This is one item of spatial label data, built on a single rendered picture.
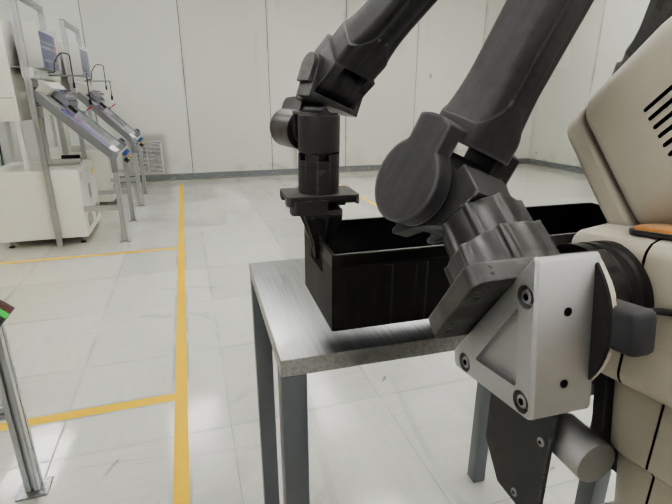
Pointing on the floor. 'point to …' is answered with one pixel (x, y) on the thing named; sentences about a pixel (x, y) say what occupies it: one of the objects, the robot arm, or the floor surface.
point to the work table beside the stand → (264, 318)
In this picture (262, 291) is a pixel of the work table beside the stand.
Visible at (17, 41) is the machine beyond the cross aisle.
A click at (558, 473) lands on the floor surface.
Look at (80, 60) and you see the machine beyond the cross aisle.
